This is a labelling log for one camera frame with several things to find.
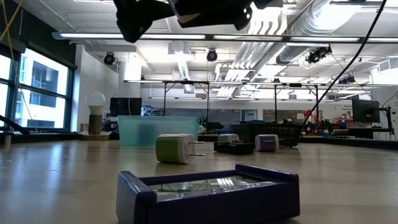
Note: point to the small white post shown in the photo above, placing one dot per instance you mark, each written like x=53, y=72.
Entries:
x=7, y=141

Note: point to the black mesh basket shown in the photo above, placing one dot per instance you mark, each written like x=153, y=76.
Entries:
x=280, y=133

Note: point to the long ceiling light bar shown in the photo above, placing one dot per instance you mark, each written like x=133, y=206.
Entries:
x=93, y=35

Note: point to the black monitor on arm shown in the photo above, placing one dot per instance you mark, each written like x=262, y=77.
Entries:
x=365, y=110

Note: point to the green translucent plastic tray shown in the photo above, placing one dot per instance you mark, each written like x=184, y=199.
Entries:
x=140, y=130

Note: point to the small red machine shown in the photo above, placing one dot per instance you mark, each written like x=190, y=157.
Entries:
x=308, y=113

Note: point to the black computer monitor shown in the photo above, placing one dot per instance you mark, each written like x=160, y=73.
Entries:
x=126, y=107

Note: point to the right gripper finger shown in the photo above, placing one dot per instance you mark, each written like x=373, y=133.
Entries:
x=224, y=14

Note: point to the white light bulb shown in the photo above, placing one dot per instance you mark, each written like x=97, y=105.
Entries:
x=95, y=101

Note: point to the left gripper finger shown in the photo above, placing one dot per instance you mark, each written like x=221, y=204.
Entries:
x=133, y=31

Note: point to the purple white cube charger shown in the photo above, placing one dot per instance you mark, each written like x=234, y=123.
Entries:
x=266, y=143

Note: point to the dark violet display module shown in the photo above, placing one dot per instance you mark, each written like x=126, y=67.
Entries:
x=217, y=205

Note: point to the black display meter module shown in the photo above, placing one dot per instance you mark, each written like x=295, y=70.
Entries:
x=233, y=148

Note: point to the green white cube charger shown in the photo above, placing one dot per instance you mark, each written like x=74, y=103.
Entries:
x=172, y=149
x=228, y=137

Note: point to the large glass window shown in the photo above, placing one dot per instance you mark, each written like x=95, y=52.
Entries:
x=43, y=77

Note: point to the black ceiling camera cluster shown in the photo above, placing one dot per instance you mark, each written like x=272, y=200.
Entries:
x=317, y=55

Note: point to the round black ceiling spotlight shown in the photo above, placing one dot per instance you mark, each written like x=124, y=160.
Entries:
x=109, y=59
x=212, y=56

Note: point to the black metal rig frame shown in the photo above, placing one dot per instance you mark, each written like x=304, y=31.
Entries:
x=186, y=82

